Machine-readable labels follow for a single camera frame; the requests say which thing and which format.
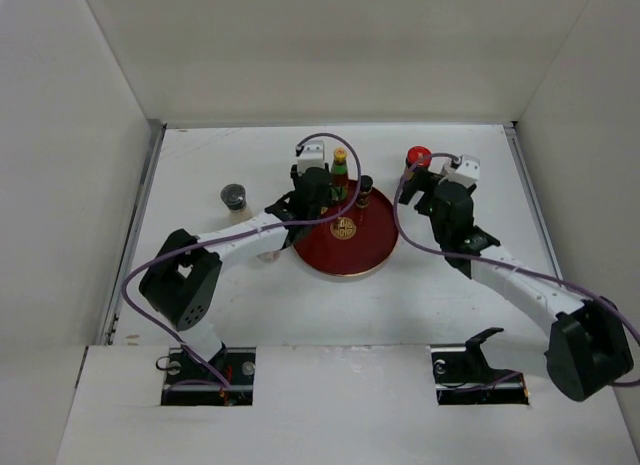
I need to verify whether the red-lidded dark sauce jar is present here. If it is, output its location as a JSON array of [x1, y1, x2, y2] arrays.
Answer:
[[405, 146, 432, 169]]

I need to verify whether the red chili sauce bottle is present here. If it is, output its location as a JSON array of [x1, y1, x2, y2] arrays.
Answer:
[[330, 147, 349, 204]]

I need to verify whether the small black-capped spice bottle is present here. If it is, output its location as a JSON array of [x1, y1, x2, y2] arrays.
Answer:
[[356, 175, 373, 209]]

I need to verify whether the salt grinder black top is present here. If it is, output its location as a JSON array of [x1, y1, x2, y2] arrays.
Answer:
[[220, 183, 252, 222]]

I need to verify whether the white-lidded sauce jar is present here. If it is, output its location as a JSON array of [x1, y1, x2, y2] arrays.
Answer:
[[258, 250, 280, 263]]

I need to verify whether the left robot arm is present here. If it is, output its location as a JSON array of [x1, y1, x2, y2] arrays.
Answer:
[[138, 165, 331, 384]]

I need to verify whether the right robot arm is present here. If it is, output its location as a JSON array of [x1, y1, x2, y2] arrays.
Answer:
[[394, 161, 633, 402]]

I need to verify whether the red round tray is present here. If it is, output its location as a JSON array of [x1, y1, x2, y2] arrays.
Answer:
[[294, 180, 398, 277]]

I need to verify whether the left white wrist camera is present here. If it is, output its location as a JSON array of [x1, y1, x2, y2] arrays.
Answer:
[[295, 139, 325, 175]]

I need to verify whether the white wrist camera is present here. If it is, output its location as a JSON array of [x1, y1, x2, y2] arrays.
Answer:
[[441, 155, 480, 189], [295, 139, 325, 175]]

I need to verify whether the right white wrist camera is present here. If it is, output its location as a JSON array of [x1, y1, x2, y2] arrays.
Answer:
[[441, 155, 480, 189]]

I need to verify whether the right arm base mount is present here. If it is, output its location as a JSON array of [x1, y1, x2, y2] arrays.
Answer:
[[430, 327, 529, 406]]

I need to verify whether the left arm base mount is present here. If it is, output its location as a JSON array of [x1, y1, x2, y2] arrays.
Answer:
[[155, 348, 257, 407]]

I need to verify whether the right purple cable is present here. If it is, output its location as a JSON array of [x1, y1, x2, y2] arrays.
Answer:
[[393, 152, 640, 389]]

